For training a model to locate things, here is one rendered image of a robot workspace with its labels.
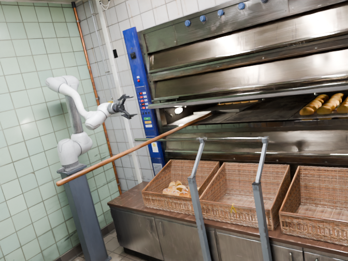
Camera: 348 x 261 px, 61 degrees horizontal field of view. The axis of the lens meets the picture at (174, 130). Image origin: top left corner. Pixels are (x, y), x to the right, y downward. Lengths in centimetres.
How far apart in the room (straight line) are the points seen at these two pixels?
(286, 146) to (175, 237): 113
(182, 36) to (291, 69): 94
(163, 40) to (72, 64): 113
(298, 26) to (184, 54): 94
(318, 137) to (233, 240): 93
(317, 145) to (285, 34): 79
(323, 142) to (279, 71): 57
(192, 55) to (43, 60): 152
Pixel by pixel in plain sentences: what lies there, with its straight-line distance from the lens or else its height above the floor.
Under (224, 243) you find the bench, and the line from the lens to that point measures 228.
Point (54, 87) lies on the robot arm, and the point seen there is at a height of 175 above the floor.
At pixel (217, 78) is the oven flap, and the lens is 246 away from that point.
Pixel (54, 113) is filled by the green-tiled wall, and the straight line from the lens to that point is 323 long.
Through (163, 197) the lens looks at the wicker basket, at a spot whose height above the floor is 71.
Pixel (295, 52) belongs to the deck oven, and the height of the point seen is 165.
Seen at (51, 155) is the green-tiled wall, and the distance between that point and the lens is 321.
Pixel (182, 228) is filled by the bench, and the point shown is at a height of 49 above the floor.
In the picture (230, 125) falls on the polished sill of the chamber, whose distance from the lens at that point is 248.
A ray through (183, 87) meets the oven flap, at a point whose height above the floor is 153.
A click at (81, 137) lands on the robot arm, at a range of 295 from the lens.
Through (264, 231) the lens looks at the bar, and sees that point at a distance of 198.
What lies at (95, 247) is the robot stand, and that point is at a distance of 314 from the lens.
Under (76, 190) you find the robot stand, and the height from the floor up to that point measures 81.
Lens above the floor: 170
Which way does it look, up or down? 11 degrees down
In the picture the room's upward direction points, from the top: 11 degrees counter-clockwise
